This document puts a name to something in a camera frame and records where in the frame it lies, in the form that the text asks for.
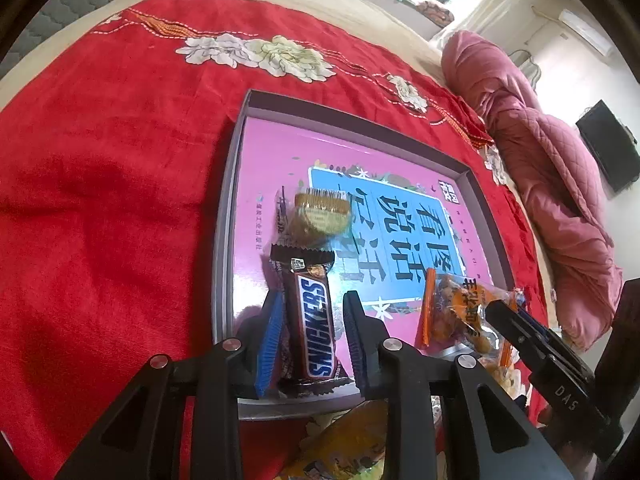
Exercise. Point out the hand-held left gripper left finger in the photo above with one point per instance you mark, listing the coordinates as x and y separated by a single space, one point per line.
270 355

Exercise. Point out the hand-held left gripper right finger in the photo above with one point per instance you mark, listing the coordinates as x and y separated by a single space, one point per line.
356 345

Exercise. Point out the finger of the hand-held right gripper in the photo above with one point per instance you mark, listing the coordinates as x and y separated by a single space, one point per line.
505 317
530 321

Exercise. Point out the brown chocolate bar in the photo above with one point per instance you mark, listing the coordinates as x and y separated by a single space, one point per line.
312 320

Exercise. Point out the orange snack packet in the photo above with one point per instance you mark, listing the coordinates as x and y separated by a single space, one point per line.
455 310

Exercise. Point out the yellow snack packet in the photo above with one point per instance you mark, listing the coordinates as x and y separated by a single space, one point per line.
345 435

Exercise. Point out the gold round cookie packet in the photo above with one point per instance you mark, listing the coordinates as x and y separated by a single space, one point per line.
315 220

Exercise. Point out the purple shallow box tray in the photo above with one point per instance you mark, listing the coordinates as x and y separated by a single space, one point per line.
230 210

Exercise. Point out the pink quilted duvet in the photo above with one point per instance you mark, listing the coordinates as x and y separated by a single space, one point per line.
540 160

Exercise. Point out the black television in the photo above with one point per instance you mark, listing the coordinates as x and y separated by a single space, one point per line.
607 145

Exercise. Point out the pink book with blue label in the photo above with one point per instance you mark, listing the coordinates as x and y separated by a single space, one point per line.
280 160

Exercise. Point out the red floral blanket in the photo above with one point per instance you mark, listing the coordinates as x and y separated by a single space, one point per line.
100 185

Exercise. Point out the white air conditioner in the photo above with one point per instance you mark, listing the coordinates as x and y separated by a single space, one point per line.
585 30

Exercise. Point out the white sheer curtain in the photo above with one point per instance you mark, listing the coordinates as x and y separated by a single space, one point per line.
490 10

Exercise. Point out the patterned cloth on windowsill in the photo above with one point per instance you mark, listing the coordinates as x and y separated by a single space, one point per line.
435 10

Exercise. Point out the grey quilted headboard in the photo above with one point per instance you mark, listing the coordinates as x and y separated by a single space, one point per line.
65 0

